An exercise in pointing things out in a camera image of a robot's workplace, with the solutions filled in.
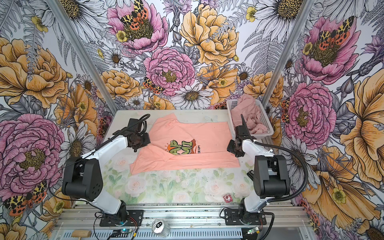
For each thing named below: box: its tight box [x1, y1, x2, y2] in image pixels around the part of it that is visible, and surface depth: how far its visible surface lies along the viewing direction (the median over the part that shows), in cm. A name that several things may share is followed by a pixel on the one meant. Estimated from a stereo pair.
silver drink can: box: [151, 218, 171, 238], surface depth 62 cm
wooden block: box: [71, 230, 92, 240], surface depth 70 cm
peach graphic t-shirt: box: [129, 113, 240, 176], surface depth 101 cm
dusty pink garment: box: [231, 94, 269, 135], surface depth 117 cm
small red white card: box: [223, 194, 233, 203], surface depth 77 cm
